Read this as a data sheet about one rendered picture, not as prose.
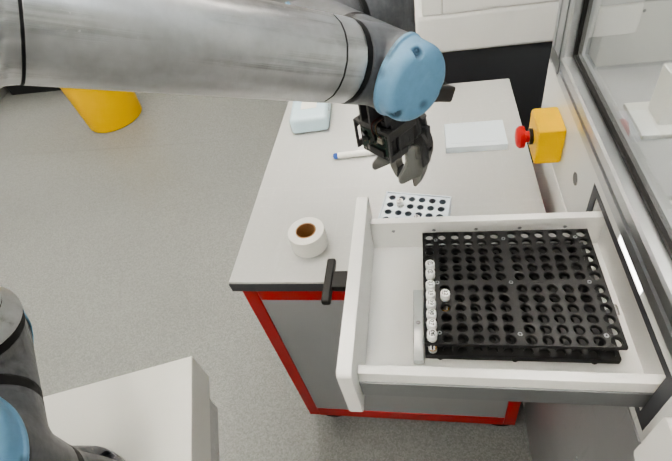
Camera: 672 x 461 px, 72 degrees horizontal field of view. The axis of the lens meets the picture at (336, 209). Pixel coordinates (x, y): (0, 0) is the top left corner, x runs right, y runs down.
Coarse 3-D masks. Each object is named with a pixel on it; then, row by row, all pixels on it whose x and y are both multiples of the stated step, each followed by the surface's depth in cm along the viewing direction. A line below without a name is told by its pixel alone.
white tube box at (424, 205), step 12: (396, 192) 89; (384, 204) 87; (396, 204) 87; (408, 204) 86; (420, 204) 86; (432, 204) 85; (444, 204) 85; (384, 216) 85; (396, 216) 85; (408, 216) 84; (420, 216) 85; (432, 216) 83
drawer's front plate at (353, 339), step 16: (368, 208) 71; (368, 224) 70; (352, 240) 65; (368, 240) 69; (352, 256) 63; (368, 256) 69; (352, 272) 61; (368, 272) 68; (352, 288) 59; (368, 288) 67; (352, 304) 57; (368, 304) 67; (352, 320) 56; (368, 320) 66; (352, 336) 54; (352, 352) 53; (336, 368) 52; (352, 368) 52; (352, 384) 52; (352, 400) 56
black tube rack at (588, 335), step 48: (480, 240) 65; (528, 240) 63; (576, 240) 62; (480, 288) 59; (528, 288) 58; (576, 288) 57; (480, 336) 55; (528, 336) 54; (576, 336) 53; (624, 336) 52
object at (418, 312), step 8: (416, 296) 66; (416, 304) 65; (416, 312) 64; (608, 312) 59; (416, 320) 63; (416, 328) 62; (416, 336) 62; (416, 344) 61; (416, 352) 60; (416, 360) 59
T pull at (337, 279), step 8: (328, 264) 65; (328, 272) 64; (336, 272) 64; (344, 272) 63; (328, 280) 63; (336, 280) 63; (344, 280) 62; (328, 288) 62; (336, 288) 62; (344, 288) 62; (328, 296) 61; (328, 304) 61
